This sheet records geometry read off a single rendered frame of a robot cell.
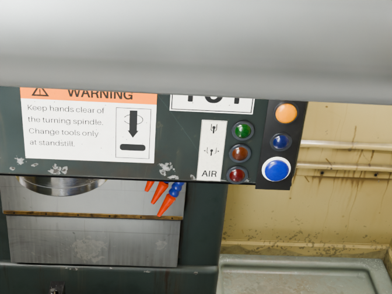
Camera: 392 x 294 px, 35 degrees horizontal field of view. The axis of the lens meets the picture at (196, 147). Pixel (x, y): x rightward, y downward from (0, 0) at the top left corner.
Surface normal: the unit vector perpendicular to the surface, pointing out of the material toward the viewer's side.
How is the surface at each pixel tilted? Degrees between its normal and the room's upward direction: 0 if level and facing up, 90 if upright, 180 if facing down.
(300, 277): 0
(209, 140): 90
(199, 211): 90
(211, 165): 90
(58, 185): 90
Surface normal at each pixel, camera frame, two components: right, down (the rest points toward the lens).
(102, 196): 0.05, 0.52
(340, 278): 0.07, -0.85
